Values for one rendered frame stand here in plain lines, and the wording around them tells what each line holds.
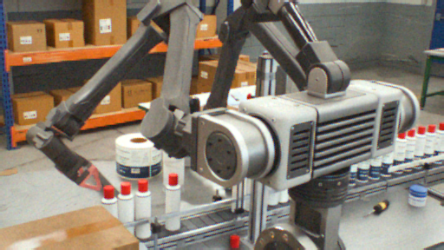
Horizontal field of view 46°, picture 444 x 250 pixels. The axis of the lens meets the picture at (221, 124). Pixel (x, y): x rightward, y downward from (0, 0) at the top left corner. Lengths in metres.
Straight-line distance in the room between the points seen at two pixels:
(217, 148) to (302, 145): 0.17
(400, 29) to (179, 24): 9.13
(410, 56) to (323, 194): 9.14
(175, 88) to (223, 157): 0.27
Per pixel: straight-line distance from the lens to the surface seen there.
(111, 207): 1.72
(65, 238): 1.37
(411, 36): 10.19
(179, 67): 1.19
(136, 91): 5.95
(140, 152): 2.23
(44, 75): 6.23
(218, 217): 1.97
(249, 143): 0.93
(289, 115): 0.96
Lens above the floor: 1.79
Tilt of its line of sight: 17 degrees down
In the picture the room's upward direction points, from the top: 2 degrees clockwise
